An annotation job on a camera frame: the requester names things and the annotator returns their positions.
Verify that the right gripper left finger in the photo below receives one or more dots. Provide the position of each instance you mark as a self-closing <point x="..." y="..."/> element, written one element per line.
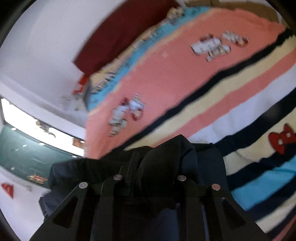
<point x="89" y="211"/>

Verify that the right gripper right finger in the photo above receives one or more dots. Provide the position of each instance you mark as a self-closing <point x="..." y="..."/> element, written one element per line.
<point x="209" y="213"/>

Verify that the dark navy puffer jacket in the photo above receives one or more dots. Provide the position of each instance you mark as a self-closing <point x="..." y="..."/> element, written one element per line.
<point x="154" y="213"/>

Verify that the green door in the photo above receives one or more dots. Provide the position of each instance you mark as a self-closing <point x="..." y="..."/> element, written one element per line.
<point x="23" y="155"/>

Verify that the striped Hello Kitty blanket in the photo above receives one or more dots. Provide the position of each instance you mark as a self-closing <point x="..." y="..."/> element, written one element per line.
<point x="219" y="76"/>

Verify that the red box on shelf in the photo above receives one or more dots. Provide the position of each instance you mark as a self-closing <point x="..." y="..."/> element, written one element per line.
<point x="80" y="85"/>

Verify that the dark red headboard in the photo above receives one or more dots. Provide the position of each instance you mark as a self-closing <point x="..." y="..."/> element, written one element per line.
<point x="119" y="30"/>

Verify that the brown cardboard beside bed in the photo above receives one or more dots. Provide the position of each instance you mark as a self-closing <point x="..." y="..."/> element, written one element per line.
<point x="261" y="8"/>

